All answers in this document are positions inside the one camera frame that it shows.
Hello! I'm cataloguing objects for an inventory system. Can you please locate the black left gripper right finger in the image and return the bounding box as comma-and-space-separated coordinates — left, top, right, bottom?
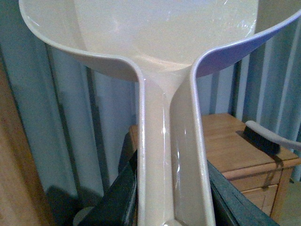
207, 161, 278, 226

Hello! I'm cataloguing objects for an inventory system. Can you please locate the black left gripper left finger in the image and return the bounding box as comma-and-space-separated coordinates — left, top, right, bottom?
90, 152, 137, 226

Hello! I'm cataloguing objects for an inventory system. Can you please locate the beige plastic dustpan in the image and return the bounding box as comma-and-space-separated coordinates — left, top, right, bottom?
19, 0, 301, 226

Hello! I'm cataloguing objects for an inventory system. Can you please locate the white small fan heater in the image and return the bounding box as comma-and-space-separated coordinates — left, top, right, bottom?
72, 207, 94, 226

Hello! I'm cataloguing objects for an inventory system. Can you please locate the wooden nightstand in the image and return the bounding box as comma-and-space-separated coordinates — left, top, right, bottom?
130, 113, 301, 226

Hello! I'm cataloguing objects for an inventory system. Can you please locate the black bristle hand brush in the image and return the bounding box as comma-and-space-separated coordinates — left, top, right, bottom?
243, 121, 301, 155

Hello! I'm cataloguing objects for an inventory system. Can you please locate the grey curtain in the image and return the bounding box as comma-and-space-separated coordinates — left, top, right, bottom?
0, 0, 301, 212

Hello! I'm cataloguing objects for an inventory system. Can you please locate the wooden bed frame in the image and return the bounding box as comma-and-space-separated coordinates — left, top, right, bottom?
0, 66, 55, 226

